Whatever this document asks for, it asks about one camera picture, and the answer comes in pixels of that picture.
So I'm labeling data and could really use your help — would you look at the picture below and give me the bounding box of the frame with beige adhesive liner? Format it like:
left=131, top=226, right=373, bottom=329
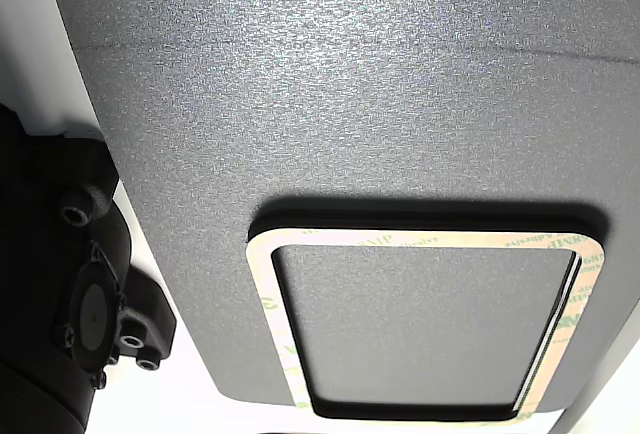
left=244, top=226, right=607, bottom=428

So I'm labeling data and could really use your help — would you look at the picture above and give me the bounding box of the grey textured plastic panel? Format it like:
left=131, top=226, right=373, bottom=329
left=52, top=0, right=640, bottom=426

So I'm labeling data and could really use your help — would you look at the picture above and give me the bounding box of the stack of black frames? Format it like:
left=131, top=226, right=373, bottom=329
left=247, top=206, right=612, bottom=423

